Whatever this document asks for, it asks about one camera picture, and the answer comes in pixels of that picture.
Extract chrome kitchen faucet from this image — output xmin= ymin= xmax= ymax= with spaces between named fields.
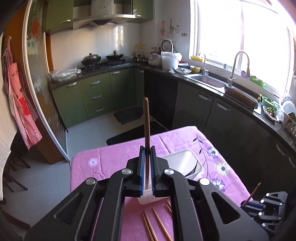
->
xmin=227 ymin=50 xmax=251 ymax=87

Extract purple floral tablecloth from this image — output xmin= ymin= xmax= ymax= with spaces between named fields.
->
xmin=70 ymin=126 xmax=249 ymax=240

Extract white plastic utensil holder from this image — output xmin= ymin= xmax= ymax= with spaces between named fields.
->
xmin=138 ymin=149 xmax=202 ymax=205

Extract plate of vegetables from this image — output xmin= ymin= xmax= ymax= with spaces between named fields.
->
xmin=262 ymin=106 xmax=280 ymax=122

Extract dark floor mat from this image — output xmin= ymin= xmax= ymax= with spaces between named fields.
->
xmin=114 ymin=106 xmax=144 ymax=125

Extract green lower cabinets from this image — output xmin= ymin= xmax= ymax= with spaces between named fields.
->
xmin=52 ymin=67 xmax=144 ymax=128

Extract green cabinets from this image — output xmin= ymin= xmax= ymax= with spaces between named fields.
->
xmin=45 ymin=0 xmax=153 ymax=35
xmin=52 ymin=67 xmax=144 ymax=128

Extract white hanging cloth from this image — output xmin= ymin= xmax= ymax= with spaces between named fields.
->
xmin=0 ymin=67 xmax=18 ymax=202

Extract red checkered apron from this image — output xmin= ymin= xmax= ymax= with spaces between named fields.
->
xmin=2 ymin=37 xmax=42 ymax=149

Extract clear plastic bag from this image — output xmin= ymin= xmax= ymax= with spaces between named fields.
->
xmin=49 ymin=67 xmax=82 ymax=83

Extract small chrome faucet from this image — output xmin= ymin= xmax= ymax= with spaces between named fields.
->
xmin=198 ymin=53 xmax=209 ymax=76

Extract black lidded wok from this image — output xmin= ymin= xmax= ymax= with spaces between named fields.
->
xmin=81 ymin=53 xmax=101 ymax=66

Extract white rice cooker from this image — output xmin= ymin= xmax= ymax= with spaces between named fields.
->
xmin=148 ymin=53 xmax=162 ymax=67

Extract steel range hood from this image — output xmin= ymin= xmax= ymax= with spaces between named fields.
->
xmin=72 ymin=1 xmax=136 ymax=30

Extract green upper cabinets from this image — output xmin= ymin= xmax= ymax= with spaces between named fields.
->
xmin=45 ymin=0 xmax=153 ymax=35

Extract black wok with handle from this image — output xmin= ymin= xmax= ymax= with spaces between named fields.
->
xmin=106 ymin=50 xmax=123 ymax=61

